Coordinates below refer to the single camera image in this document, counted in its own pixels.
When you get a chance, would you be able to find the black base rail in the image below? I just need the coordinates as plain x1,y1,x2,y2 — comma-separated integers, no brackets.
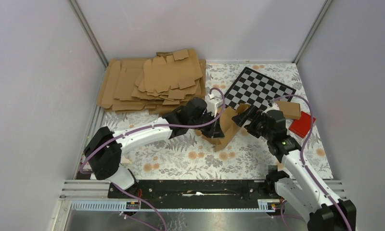
107,180,281,205

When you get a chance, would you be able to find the black white checkerboard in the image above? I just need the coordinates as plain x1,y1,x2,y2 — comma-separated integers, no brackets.
224,67,296,110

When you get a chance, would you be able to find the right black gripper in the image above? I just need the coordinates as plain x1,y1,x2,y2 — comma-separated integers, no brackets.
231,104,273,141

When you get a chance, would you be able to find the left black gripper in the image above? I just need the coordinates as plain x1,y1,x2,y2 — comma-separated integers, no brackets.
189,110,224,139

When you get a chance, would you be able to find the floral table mat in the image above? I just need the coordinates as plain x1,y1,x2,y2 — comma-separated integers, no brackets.
92,63,333,180

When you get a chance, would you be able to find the perforated metal cable tray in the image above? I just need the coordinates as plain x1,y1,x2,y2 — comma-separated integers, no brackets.
71,198,278,212

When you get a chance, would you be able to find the brown cardboard box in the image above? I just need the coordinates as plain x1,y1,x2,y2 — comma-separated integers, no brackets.
195,103,250,152

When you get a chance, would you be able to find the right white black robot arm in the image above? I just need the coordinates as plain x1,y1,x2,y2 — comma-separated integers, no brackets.
232,104,357,231

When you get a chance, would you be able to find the red box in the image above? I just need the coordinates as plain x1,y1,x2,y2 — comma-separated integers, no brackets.
289,111,316,138

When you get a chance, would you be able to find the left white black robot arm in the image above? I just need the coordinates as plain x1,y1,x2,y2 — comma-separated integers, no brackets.
79,96,225,198

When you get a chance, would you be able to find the stack of cardboard blanks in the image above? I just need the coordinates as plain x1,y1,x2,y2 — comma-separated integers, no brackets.
97,49,206,114

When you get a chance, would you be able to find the folded small cardboard box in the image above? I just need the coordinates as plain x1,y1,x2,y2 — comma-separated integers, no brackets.
276,101,301,120

